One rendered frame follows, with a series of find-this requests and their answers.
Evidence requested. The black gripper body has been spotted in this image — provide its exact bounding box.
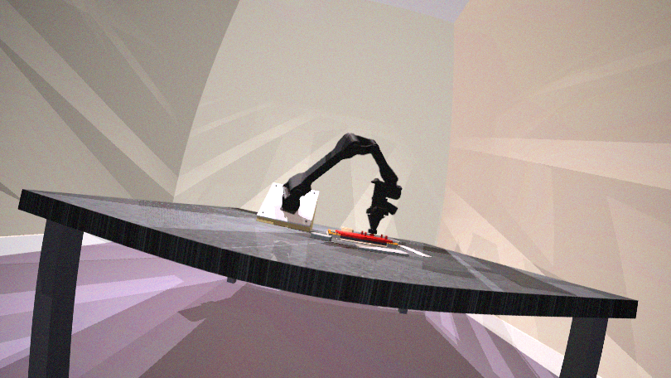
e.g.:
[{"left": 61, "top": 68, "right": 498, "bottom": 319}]
[{"left": 366, "top": 194, "right": 389, "bottom": 216}]

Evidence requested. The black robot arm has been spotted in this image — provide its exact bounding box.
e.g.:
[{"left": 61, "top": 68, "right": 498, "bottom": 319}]
[{"left": 280, "top": 133, "right": 402, "bottom": 215}]

